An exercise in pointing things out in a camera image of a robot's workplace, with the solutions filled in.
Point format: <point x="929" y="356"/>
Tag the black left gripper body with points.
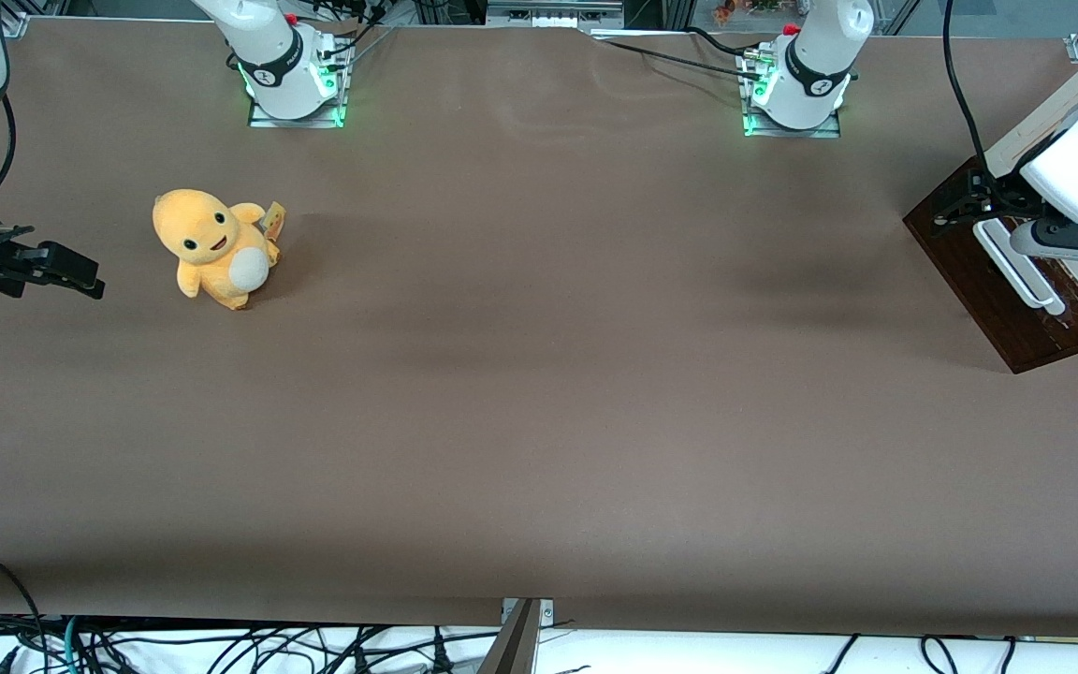
<point x="996" y="198"/>

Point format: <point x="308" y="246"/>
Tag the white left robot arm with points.
<point x="815" y="65"/>

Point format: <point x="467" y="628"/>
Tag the dark brown wooden board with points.
<point x="988" y="300"/>

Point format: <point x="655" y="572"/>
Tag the yellow plush toy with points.
<point x="211" y="248"/>

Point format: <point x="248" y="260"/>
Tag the orange background object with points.
<point x="724" y="9"/>

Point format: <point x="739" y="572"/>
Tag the brown table cover sheet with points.
<point x="539" y="393"/>

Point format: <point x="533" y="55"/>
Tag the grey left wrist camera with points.
<point x="1063" y="240"/>

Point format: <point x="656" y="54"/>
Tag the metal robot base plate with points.
<point x="333" y="110"/>
<point x="754" y="126"/>

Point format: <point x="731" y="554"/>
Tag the aluminium frame block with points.
<point x="553" y="13"/>

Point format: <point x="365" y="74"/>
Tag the grey metal camera mount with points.
<point x="518" y="641"/>

